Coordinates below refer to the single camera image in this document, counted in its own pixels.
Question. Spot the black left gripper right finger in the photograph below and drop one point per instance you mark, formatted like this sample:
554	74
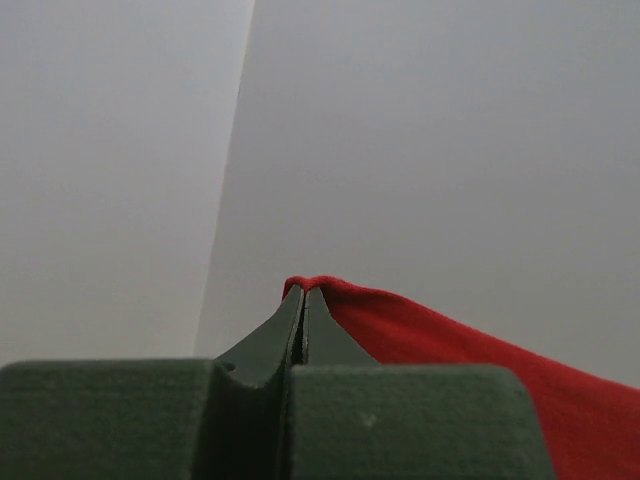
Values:
355	418

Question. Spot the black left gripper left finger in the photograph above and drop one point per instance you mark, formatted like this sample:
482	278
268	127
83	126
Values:
190	418

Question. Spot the dark red t shirt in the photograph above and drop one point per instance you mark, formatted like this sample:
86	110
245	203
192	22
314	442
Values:
591	424

